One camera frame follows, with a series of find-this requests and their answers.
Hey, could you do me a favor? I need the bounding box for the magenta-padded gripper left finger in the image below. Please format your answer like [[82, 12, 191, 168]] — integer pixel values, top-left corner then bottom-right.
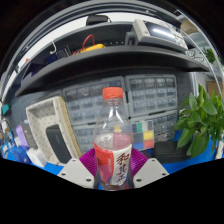
[[57, 148, 99, 190]]

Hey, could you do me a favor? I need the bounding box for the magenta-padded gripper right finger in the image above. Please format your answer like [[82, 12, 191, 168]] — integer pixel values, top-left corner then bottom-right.
[[129, 148, 170, 190]]

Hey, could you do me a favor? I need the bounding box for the clear red-capped drink bottle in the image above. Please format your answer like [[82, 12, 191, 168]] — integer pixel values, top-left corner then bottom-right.
[[92, 86, 134, 192]]

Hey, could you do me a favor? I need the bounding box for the flat black case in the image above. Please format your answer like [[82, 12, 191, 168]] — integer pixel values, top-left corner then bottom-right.
[[153, 139, 191, 164]]

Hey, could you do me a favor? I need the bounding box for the black zip case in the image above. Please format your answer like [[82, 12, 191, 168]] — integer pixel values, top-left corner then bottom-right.
[[45, 124, 73, 164]]

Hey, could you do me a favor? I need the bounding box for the grey small-parts drawer cabinet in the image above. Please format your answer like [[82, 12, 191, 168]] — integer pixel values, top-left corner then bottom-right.
[[124, 73, 178, 118], [71, 123, 101, 154], [62, 75, 128, 126], [153, 111, 179, 143]]

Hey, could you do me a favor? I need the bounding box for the clear organizer with coloured parts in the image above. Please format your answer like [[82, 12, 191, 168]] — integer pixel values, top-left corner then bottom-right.
[[130, 119, 156, 152]]

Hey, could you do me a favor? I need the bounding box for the purple plastic bag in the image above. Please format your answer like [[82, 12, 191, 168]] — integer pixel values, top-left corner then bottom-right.
[[15, 124, 29, 148]]

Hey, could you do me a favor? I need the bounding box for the white perforated tray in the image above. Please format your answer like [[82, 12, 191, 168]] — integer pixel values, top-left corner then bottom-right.
[[25, 95, 83, 166]]

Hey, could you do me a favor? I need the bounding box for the green potted plant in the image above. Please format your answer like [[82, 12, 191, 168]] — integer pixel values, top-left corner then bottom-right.
[[172, 83, 224, 159]]

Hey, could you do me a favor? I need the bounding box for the small white device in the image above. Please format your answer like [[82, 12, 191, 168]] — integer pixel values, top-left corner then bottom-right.
[[215, 139, 224, 160]]

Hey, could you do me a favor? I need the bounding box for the teal hanging tool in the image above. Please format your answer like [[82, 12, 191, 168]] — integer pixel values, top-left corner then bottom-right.
[[1, 103, 11, 116]]

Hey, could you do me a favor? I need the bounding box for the dark overhead shelf unit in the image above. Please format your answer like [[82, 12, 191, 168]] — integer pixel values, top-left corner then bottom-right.
[[3, 13, 218, 98]]

